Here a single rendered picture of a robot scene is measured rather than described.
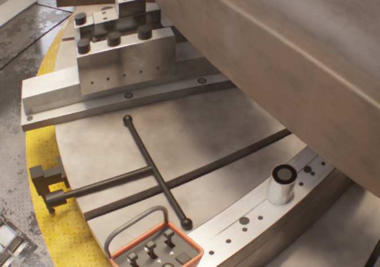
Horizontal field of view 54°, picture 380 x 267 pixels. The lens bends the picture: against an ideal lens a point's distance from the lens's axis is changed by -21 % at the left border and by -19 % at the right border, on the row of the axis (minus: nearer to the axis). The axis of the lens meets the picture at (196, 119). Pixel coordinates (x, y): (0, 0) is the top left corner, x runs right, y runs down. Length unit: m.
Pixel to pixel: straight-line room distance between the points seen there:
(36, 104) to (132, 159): 0.57
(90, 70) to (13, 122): 0.96
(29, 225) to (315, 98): 1.52
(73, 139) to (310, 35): 1.23
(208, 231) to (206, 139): 0.80
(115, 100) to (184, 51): 0.40
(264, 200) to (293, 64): 0.40
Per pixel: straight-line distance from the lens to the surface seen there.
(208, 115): 2.02
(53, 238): 2.02
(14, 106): 2.78
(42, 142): 2.45
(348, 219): 1.75
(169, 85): 2.09
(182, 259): 0.99
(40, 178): 1.85
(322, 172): 1.36
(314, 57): 1.04
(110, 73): 1.89
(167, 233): 0.97
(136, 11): 1.89
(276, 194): 1.21
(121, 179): 1.74
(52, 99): 2.04
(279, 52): 1.11
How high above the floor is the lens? 1.68
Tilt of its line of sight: 43 degrees down
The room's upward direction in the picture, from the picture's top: 2 degrees clockwise
